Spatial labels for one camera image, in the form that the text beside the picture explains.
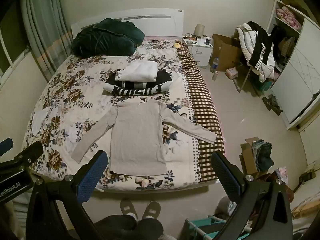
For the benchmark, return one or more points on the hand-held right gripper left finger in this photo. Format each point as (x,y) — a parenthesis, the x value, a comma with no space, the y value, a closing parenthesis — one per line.
(91,177)

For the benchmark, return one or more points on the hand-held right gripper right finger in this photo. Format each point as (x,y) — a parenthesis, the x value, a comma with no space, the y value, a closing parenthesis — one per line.
(226,177)

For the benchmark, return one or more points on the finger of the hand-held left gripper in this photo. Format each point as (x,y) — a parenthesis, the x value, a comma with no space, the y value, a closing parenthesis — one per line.
(6,145)
(27,153)

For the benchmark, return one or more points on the grey long-sleeve shirt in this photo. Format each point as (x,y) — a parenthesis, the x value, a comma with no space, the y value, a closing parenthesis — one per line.
(137,135)

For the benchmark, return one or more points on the pile of folded clothes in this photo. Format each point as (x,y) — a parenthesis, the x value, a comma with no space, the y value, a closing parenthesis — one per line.
(263,153)

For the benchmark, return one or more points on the pile of clothes on shelf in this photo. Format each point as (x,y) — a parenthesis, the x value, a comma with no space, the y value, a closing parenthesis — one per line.
(260,50)

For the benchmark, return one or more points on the small cardboard box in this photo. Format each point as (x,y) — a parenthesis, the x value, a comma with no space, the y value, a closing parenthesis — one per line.
(246,155)

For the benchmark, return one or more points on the small white cloth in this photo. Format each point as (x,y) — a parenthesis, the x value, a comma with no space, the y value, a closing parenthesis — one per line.
(41,120)

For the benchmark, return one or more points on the grey slipper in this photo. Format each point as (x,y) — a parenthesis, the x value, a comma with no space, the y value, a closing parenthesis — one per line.
(127,207)
(152,208)

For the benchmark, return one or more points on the teal rack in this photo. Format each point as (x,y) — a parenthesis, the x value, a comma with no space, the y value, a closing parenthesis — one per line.
(200,227)

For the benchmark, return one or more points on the person's dark pants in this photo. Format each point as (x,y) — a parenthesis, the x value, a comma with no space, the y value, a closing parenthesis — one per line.
(130,227)

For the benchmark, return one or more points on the floral blanket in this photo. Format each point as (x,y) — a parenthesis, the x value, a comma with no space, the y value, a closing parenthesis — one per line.
(75,92)

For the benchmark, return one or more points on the brown checked blanket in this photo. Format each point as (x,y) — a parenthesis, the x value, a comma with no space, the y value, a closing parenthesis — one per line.
(202,100)

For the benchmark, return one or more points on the dark shoes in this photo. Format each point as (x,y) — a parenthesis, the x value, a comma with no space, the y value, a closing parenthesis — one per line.
(273,103)

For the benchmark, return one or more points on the folding chair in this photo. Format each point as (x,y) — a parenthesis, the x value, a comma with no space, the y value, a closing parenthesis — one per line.
(243,80)

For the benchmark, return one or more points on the green bin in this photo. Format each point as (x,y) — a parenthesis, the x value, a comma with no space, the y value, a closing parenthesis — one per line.
(262,85)

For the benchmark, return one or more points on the black white printed folded garment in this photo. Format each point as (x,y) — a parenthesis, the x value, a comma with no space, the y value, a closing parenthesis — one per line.
(140,89)

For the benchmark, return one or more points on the small plastic bottle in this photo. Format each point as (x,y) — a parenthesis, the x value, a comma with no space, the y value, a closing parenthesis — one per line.
(215,75)

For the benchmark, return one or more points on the window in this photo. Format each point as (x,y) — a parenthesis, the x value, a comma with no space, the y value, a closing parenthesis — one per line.
(10,42)

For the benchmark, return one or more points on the pink packet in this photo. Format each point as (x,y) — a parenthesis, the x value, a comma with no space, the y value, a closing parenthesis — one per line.
(231,73)

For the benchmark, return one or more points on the white wardrobe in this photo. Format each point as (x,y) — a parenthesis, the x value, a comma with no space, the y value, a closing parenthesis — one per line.
(295,87)

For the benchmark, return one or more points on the large water bottle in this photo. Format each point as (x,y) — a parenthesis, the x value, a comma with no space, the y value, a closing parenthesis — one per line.
(215,63)

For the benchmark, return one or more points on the pale striped curtain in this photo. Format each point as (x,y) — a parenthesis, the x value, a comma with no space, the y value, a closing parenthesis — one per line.
(42,30)

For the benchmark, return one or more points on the white nightstand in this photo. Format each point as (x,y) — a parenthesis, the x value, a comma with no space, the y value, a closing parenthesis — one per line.
(202,55)

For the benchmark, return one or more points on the large cardboard box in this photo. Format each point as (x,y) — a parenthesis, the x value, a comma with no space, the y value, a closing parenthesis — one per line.
(223,46)

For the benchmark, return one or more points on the dark cup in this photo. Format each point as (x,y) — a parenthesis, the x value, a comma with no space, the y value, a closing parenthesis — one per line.
(208,40)

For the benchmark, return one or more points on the yellow packet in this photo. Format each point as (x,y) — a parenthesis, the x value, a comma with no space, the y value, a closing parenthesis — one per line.
(178,45)

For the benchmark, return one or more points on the beige table lamp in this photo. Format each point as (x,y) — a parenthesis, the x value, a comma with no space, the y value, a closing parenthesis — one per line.
(200,30)

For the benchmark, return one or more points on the white bed headboard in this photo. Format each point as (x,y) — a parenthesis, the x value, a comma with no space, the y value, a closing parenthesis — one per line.
(160,25)

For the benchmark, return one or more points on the pink bedding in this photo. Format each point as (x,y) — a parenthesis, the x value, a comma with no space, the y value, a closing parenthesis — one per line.
(287,17)

